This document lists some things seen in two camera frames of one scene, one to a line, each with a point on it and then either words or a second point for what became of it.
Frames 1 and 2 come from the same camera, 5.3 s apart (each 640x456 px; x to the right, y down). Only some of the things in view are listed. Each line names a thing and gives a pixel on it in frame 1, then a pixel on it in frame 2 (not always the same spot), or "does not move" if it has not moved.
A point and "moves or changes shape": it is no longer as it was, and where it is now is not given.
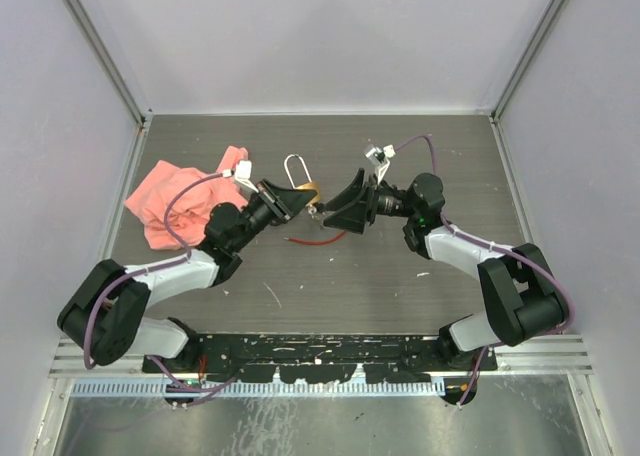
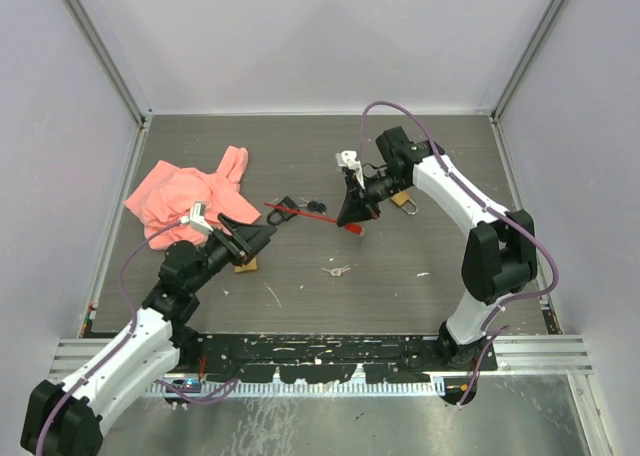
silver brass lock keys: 316,207 to 337,271
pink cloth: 189,207 does not move
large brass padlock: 310,186 to 250,266
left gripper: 282,202 to 243,247
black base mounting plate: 314,357 does not move
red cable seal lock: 315,242 moves or changes shape
